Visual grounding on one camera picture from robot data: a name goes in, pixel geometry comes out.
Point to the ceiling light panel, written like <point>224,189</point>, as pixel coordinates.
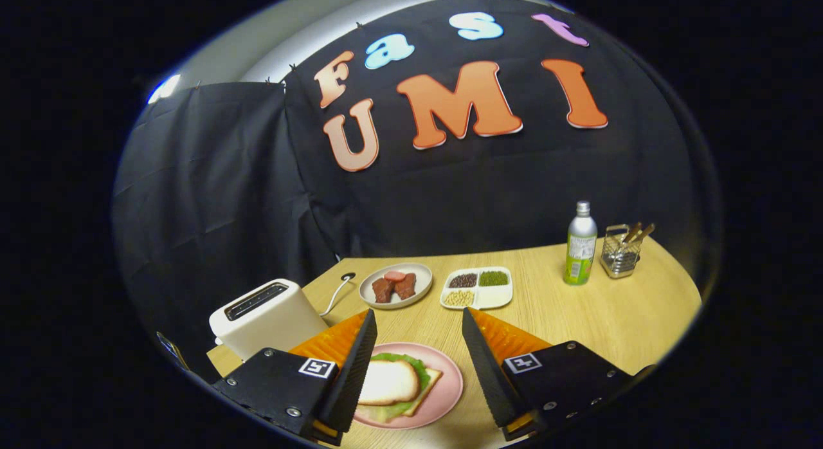
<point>164,89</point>

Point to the toasted bread slice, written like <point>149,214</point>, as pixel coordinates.
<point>389,381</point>

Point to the black backdrop cloth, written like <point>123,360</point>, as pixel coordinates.
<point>450,198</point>

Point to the green lettuce leaf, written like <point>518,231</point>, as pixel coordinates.
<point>421,365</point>

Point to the white bread slice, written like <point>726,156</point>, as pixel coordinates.
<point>429,384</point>

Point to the pink plate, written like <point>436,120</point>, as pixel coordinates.
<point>450,378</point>

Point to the green and silver bottle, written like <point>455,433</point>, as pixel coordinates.
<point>580,249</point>

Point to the pile of green beans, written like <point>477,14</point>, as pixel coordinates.
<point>493,278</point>

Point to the brown meat piece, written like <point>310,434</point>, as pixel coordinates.
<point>406,287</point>
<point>382,290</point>

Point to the white divided dish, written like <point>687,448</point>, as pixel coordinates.
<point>494,298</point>

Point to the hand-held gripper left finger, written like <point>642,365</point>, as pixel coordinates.
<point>353,378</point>

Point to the pile of dark beans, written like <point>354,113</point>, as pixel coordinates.
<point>463,280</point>

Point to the round white plate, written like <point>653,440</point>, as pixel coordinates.
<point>424,278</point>

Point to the pink sausage slice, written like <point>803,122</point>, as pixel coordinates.
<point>395,276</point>

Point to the pile of yellow soybeans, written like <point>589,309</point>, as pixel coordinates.
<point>459,298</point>

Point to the white toaster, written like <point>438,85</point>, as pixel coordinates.
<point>276,323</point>

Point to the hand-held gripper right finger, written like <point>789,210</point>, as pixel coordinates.
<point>488,378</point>

